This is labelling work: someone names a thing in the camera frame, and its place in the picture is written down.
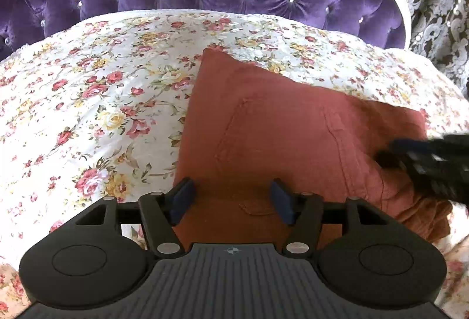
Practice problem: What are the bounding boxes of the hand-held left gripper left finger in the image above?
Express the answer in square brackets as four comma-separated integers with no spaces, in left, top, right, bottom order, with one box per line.
[75,178,196,257]

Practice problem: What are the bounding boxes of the floral bedspread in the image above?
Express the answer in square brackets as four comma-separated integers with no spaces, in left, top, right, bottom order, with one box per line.
[0,9,469,319]

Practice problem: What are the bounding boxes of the grey patterned curtain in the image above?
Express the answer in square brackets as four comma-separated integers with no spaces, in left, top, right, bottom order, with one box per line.
[304,0,469,100]

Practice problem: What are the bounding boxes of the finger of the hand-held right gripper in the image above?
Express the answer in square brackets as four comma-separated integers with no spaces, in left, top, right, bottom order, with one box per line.
[389,137,445,156]
[377,150,413,170]

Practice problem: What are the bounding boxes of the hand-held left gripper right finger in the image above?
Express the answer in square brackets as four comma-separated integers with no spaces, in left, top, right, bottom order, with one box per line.
[270,179,396,257]

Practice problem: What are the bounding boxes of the red pants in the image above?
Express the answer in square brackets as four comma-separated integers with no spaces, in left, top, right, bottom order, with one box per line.
[172,48,453,257]

